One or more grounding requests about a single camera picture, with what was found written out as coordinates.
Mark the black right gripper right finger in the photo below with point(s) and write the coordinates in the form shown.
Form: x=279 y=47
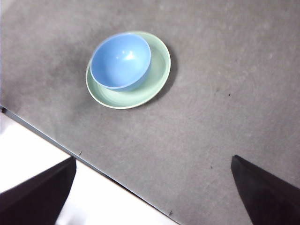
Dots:
x=269 y=199

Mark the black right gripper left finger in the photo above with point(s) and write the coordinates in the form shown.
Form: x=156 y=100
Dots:
x=35 y=201

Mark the green round plate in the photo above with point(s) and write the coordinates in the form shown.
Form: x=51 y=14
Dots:
x=143 y=95

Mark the blue ribbed bowl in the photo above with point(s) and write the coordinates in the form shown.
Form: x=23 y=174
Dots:
x=117 y=63

